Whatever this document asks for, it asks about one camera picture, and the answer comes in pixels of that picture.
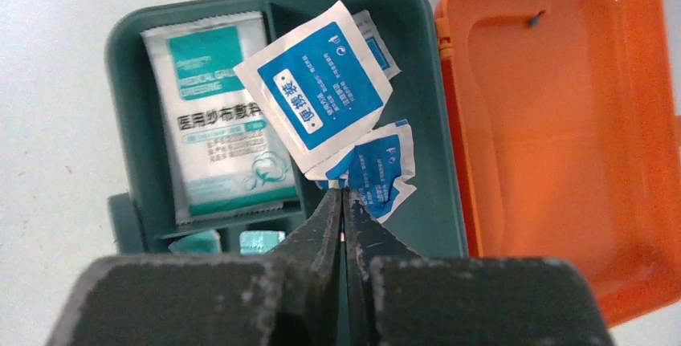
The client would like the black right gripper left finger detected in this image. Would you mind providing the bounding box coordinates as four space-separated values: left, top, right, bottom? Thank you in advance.
47 189 342 345

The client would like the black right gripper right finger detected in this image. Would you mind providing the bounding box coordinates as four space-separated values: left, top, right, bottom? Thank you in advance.
343 189 613 345

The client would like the teal strip packet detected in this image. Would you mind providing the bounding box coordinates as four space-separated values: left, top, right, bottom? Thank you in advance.
239 230 286 256

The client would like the small teal tube packet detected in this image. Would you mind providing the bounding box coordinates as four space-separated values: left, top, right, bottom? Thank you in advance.
168 230 222 254

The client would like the blue white wipe sachet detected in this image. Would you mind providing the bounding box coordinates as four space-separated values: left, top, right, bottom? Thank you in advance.
304 119 416 223
234 1 393 173
353 10 401 79

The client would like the teal white label packet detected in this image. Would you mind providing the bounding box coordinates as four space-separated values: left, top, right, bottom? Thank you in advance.
141 11 298 225

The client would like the dark teal divider tray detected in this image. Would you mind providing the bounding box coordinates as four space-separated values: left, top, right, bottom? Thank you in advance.
106 0 468 257

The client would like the orange plastic medicine box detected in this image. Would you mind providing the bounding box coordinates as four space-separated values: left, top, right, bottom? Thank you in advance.
434 0 680 326

